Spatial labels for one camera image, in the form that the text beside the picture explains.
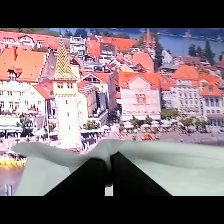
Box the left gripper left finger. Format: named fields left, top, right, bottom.
left=44, top=158, right=108, bottom=197

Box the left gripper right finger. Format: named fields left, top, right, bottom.
left=110, top=152, right=173, bottom=197

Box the pale green T-shirt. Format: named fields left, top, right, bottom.
left=12, top=138, right=224, bottom=197

